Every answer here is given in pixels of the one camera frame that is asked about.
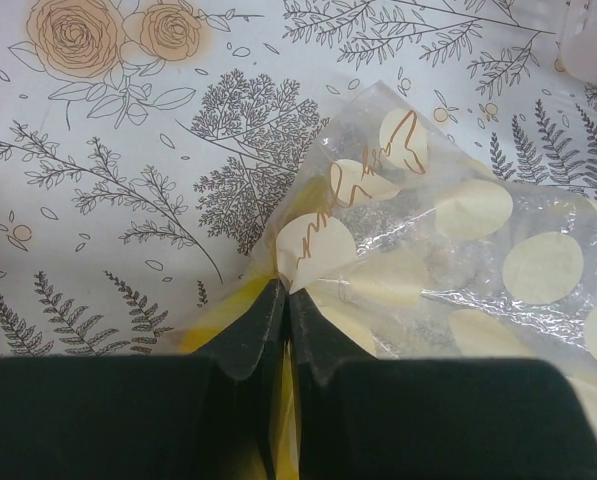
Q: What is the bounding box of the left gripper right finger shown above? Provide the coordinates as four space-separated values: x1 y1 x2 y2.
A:
288 292 597 479

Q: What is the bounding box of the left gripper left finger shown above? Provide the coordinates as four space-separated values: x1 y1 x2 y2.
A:
0 278 285 480

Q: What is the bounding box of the yellow fake banana bunch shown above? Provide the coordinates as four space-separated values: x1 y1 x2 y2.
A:
177 174 329 480

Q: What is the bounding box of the clear polka dot zip bag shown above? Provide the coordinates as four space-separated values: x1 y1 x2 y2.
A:
197 83 597 439

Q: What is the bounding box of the white plastic basket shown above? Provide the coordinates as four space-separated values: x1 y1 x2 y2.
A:
559 0 597 85

